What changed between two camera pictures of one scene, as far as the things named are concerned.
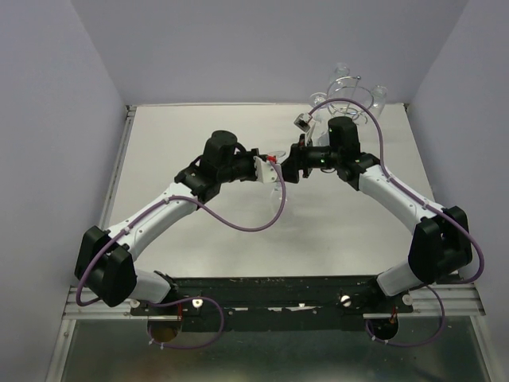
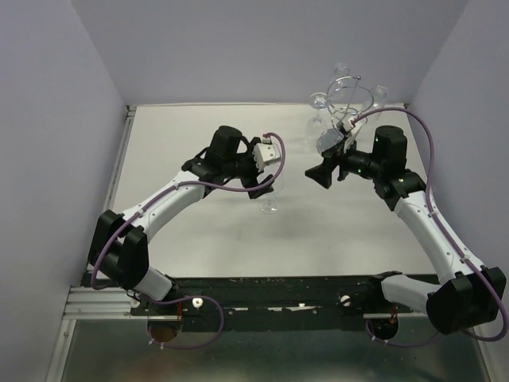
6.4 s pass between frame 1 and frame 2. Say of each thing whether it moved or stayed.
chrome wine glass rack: stayed
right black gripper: moved
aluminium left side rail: stayed
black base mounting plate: stayed
